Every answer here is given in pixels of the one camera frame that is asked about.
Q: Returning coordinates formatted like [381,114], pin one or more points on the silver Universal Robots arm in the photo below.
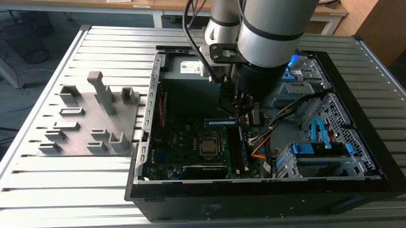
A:
[273,28]

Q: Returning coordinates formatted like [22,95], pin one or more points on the black RAM slot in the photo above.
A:
[237,147]

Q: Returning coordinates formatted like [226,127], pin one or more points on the blue plastic disk carrier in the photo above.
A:
[287,77]
[302,149]

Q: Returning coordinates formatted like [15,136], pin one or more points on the grey metal drive cage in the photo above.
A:
[301,88]
[323,164]

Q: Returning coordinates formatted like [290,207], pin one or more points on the grey power supply unit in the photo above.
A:
[187,88]

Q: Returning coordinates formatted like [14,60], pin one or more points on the CPU socket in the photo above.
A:
[210,156]

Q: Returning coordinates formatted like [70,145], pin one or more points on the green motherboard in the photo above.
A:
[178,142]

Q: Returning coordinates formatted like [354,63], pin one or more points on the black disk drive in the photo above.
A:
[335,149]

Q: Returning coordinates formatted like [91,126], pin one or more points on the black graphics card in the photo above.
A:
[206,172]

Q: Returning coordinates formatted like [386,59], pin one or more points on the wooden cabinet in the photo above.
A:
[381,28]

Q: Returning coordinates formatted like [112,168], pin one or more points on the black open PC case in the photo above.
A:
[254,192]

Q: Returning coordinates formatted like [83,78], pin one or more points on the grey parts rack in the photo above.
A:
[95,114]

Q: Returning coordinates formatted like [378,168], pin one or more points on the long wooden desk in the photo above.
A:
[95,3]

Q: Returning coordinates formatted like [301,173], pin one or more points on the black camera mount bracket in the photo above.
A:
[211,51]

